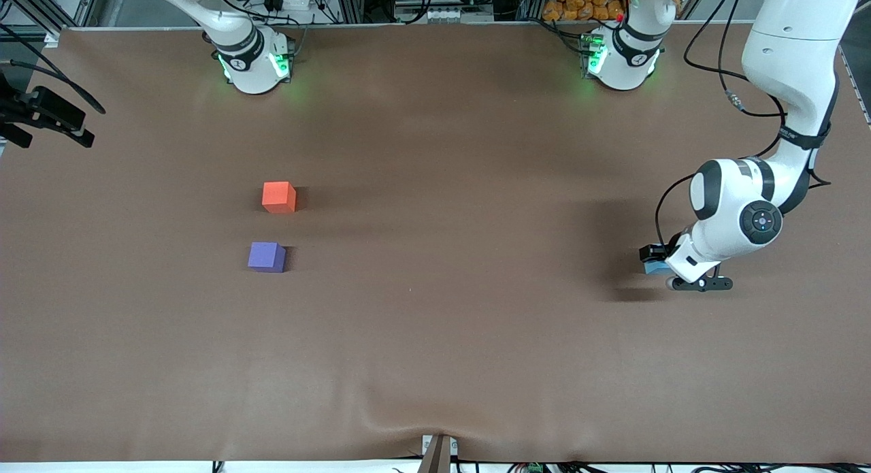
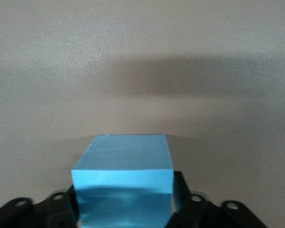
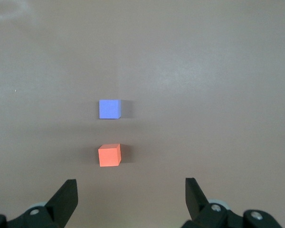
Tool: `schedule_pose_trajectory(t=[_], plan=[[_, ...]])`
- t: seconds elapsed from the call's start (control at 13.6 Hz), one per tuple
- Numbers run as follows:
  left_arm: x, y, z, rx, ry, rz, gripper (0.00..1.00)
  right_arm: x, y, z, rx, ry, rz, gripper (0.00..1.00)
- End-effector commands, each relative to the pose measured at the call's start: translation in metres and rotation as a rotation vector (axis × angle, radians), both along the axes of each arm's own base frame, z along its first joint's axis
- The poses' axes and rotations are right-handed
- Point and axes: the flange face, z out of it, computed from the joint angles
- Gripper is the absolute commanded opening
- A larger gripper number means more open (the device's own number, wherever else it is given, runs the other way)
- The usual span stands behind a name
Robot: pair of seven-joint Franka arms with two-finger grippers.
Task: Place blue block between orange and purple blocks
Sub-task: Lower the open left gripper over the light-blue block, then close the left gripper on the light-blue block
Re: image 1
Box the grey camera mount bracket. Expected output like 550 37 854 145
416 434 459 473

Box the white terminal block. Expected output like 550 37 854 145
393 7 465 25

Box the aluminium frame strut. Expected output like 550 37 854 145
0 0 103 42

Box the white power strip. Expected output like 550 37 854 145
278 0 321 26

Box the bag of orange objects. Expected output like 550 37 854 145
542 0 681 22

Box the purple foam block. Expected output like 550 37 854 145
248 242 287 274

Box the grey side panel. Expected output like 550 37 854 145
838 24 871 125

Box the orange foam block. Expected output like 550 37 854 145
261 181 297 214

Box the brown table mat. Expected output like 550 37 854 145
0 20 871 463

